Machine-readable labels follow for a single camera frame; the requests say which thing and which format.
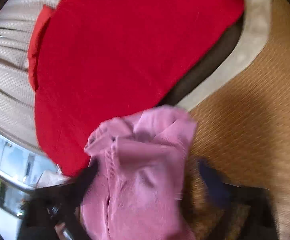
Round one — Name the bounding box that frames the beige dotted curtain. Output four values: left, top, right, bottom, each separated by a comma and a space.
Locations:
0, 0, 60, 154

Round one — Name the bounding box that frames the window with frame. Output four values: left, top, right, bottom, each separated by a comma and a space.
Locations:
0, 129, 68, 221

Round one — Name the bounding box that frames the person's left hand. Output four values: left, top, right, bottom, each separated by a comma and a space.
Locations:
54, 223, 73, 240

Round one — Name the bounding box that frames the woven bamboo mat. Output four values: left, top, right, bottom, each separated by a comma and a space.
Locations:
180, 0, 290, 239

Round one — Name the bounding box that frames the red blanket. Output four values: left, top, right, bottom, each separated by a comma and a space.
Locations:
35, 0, 244, 176

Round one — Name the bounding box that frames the red pillow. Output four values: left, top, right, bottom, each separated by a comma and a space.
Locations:
28, 5, 54, 91

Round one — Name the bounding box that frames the pink corduroy coat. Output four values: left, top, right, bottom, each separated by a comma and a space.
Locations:
81, 106, 196, 239

